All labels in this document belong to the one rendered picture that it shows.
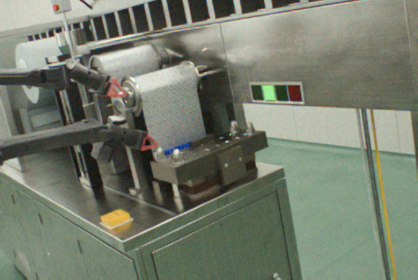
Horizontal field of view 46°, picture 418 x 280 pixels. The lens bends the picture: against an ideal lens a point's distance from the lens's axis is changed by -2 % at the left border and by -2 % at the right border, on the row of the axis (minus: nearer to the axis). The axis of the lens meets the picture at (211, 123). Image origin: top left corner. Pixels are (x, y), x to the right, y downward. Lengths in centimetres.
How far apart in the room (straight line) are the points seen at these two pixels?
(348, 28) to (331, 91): 20
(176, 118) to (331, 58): 63
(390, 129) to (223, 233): 290
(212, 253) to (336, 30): 81
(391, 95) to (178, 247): 78
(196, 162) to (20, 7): 599
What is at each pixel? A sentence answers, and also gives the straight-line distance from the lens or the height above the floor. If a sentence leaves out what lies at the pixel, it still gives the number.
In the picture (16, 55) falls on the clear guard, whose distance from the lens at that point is 267.
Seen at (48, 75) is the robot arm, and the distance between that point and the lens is 167.
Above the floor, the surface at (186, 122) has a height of 111.
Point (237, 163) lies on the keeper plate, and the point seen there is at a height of 96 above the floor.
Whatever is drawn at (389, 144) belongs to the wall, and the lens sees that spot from 445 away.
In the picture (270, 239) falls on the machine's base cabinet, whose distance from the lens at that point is 184.
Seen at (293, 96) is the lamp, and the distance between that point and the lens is 161.
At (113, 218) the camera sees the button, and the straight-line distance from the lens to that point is 161.
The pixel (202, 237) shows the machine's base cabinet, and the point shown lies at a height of 80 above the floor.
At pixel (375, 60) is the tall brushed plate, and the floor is 128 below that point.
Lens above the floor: 148
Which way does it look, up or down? 12 degrees down
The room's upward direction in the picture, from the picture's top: 11 degrees counter-clockwise
